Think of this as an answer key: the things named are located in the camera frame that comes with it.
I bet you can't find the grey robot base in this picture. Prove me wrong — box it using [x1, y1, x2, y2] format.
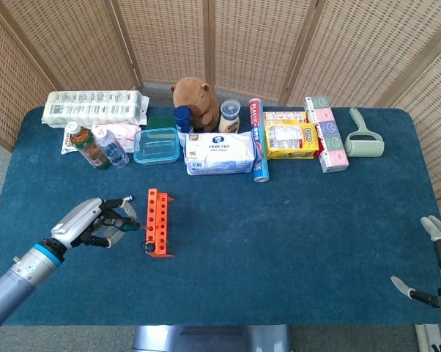
[131, 324, 293, 352]

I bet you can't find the blue-capped white can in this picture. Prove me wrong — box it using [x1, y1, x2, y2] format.
[173, 105, 195, 147]

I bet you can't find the white wet wipes pack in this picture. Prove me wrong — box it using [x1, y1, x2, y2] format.
[183, 131, 258, 176]

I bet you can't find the green lint roller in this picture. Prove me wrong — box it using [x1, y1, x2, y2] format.
[344, 106, 385, 158]

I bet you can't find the white paper roll pack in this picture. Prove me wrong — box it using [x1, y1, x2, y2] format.
[40, 89, 150, 128]

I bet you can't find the brown capybara plush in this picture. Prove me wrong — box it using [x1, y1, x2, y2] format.
[170, 76, 221, 133]

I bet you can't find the pink green tissue pack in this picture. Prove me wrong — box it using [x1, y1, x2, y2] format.
[303, 95, 350, 174]

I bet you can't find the pink white plastic bag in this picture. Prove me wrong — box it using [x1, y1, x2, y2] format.
[60, 123, 143, 155]

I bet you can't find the long green screwdriver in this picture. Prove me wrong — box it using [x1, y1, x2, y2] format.
[112, 217, 148, 232]

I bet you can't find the blue felt table cover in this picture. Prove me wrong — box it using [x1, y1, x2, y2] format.
[0, 105, 441, 327]

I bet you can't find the wicker folding screen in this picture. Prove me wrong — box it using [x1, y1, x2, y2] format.
[0, 0, 441, 230]

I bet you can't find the mayonnaise squeeze bottle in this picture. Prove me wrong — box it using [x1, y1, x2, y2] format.
[218, 98, 242, 135]

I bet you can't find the clear container teal lid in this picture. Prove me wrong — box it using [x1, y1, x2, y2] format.
[133, 127, 181, 166]

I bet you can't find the dark green box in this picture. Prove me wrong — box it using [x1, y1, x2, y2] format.
[146, 116, 178, 130]

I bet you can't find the clear water bottle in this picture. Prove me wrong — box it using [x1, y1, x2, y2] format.
[92, 126, 130, 169]

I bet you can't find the plastic wrap roll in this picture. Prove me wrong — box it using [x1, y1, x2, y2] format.
[248, 97, 271, 183]

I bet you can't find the orange screwdriver rack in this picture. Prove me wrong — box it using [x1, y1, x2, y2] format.
[144, 188, 176, 258]

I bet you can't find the yellow Lipo snack bag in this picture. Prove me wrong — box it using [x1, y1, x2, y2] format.
[264, 122, 321, 161]

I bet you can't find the green tea bottle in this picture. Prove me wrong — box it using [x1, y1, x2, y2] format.
[65, 120, 111, 171]

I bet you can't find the yellow red snack box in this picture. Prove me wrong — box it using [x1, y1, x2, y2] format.
[263, 111, 309, 125]

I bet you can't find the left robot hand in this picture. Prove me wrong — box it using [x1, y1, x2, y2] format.
[50, 197, 141, 249]

